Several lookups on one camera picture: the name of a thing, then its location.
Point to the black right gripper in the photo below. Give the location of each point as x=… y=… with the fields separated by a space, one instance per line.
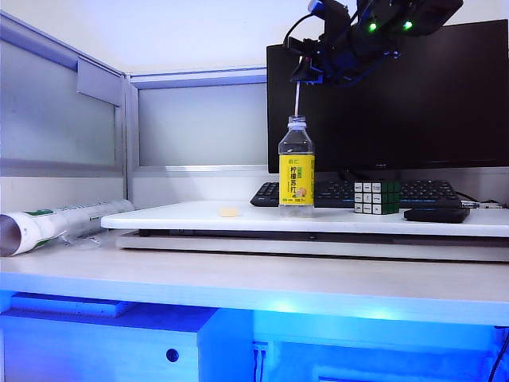
x=338 y=51

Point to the thin wooden stick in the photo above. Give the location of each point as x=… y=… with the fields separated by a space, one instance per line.
x=297 y=97

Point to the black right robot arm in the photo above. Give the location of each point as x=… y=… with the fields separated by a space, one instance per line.
x=421 y=16

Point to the clear bottle yellow label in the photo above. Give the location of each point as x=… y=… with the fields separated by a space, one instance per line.
x=296 y=179

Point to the black computer monitor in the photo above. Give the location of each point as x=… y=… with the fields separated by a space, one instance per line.
x=417 y=119

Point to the frosted rear partition panel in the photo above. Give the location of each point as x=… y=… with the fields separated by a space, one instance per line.
x=199 y=127

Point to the black rubik's cube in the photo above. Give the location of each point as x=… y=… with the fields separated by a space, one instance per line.
x=375 y=198

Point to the small pale yellow disc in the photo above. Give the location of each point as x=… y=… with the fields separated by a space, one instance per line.
x=228 y=212

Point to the black computer keyboard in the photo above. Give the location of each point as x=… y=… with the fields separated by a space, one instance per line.
x=427 y=195

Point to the grey flat platform base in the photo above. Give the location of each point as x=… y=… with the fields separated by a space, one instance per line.
x=238 y=244

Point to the flat black box device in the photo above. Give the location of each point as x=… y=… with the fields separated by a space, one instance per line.
x=436 y=215

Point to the white flat board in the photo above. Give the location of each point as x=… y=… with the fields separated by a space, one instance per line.
x=179 y=221

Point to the frosted side partition panel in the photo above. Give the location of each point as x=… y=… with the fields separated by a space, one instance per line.
x=47 y=127

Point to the crumpled clear plastic wrap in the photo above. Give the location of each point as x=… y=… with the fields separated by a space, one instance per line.
x=81 y=240

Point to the rolled white green poster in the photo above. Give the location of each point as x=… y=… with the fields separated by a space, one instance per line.
x=43 y=227

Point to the white slab under desk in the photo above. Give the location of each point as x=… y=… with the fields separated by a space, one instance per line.
x=67 y=305

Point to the white under-desk cabinet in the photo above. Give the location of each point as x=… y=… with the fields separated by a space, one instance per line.
x=99 y=346

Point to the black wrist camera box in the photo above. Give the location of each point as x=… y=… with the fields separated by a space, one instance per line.
x=298 y=43

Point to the grey partition bracket plate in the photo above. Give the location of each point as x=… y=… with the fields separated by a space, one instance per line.
x=99 y=81

